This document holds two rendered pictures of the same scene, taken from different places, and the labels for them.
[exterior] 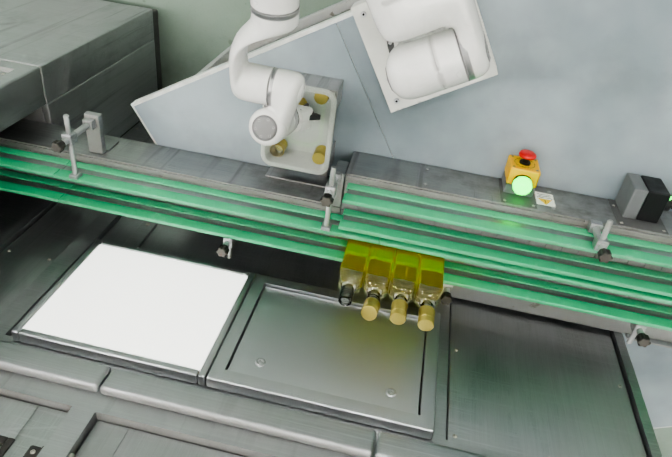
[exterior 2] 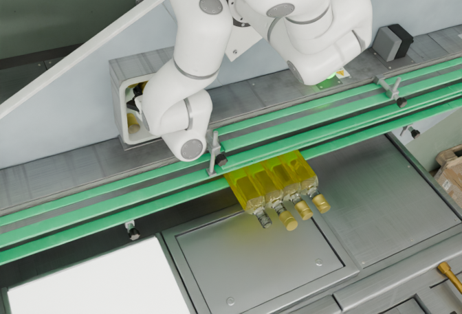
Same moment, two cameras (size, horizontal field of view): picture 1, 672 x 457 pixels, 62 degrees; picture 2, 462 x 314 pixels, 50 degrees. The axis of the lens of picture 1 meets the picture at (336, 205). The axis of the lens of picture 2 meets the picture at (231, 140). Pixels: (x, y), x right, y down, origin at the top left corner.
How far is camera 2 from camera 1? 0.73 m
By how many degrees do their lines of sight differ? 33
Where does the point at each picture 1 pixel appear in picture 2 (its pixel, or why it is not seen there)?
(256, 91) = (179, 126)
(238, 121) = (78, 117)
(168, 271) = (93, 276)
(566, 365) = (377, 170)
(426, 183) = (267, 100)
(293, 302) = (206, 237)
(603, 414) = (414, 192)
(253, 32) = (187, 90)
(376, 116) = not seen: hidden behind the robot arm
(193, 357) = not seen: outside the picture
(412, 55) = (322, 56)
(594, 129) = not seen: hidden behind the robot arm
